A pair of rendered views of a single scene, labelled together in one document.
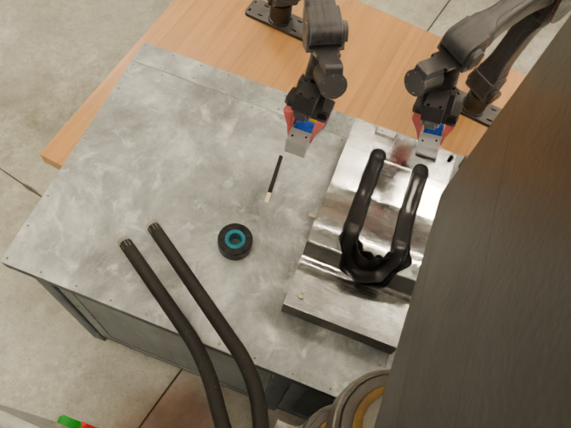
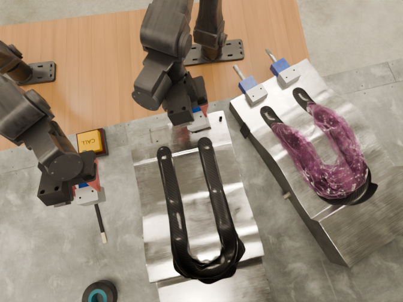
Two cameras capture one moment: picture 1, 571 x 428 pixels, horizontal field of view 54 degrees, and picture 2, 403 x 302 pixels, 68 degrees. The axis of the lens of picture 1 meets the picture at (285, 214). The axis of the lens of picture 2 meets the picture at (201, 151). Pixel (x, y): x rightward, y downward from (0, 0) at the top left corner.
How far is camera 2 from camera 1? 0.69 m
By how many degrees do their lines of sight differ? 12
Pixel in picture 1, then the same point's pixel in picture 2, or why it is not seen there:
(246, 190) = (84, 242)
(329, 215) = (155, 244)
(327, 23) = (9, 110)
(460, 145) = (221, 90)
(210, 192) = (56, 265)
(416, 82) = (147, 100)
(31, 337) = not seen: outside the picture
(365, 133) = (143, 141)
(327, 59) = (38, 146)
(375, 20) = (99, 26)
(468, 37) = (164, 29)
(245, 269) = not seen: outside the picture
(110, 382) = not seen: outside the picture
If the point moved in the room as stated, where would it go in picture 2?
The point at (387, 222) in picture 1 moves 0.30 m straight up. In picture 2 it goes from (204, 213) to (198, 201)
